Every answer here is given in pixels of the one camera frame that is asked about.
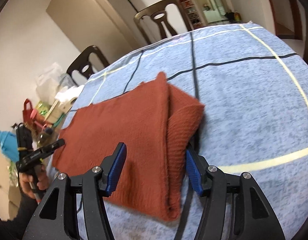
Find rust red knit sweater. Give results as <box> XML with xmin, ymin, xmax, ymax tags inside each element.
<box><xmin>52</xmin><ymin>72</ymin><xmax>204</xmax><ymax>222</ymax></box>

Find person's left hand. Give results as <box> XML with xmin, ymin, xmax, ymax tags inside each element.
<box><xmin>19</xmin><ymin>164</ymin><xmax>50</xmax><ymax>200</ymax></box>

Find blue plastic item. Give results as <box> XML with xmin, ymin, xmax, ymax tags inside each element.
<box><xmin>0</xmin><ymin>131</ymin><xmax>19</xmax><ymax>163</ymax></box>

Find red bag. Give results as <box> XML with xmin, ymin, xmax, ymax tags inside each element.
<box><xmin>23</xmin><ymin>99</ymin><xmax>33</xmax><ymax>123</ymax></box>

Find green printed package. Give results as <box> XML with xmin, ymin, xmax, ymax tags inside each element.
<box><xmin>35</xmin><ymin>101</ymin><xmax>51</xmax><ymax>116</ymax></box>

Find white tissue box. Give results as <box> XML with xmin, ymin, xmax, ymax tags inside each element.
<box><xmin>55</xmin><ymin>85</ymin><xmax>84</xmax><ymax>113</ymax></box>

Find white plastic bag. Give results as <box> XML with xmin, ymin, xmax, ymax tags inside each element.
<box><xmin>36</xmin><ymin>62</ymin><xmax>76</xmax><ymax>105</ymax></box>

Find blue checked table blanket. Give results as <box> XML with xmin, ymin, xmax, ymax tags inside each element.
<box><xmin>65</xmin><ymin>23</ymin><xmax>308</xmax><ymax>239</ymax></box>

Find dark wooden chair left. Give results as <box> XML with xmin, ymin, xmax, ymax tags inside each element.
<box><xmin>66</xmin><ymin>45</ymin><xmax>110</xmax><ymax>86</ymax></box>

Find dark wooden chair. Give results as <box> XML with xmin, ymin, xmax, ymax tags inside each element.
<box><xmin>66</xmin><ymin>45</ymin><xmax>110</xmax><ymax>86</ymax></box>
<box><xmin>134</xmin><ymin>0</ymin><xmax>193</xmax><ymax>44</ymax></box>

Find dark wooden chair right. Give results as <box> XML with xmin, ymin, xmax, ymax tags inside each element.
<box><xmin>134</xmin><ymin>0</ymin><xmax>193</xmax><ymax>44</ymax></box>

